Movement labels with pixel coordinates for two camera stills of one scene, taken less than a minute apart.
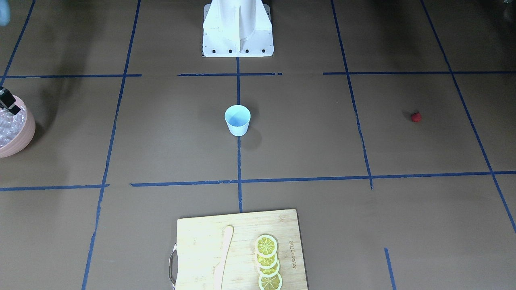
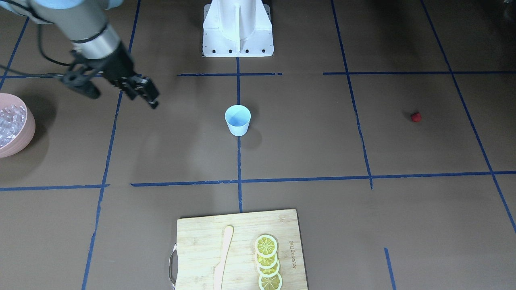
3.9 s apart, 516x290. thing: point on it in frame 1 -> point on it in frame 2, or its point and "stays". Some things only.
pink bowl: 26,137 stays
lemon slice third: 270,272 stays
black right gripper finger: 7,100 -> 118,67
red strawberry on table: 416,117 stays
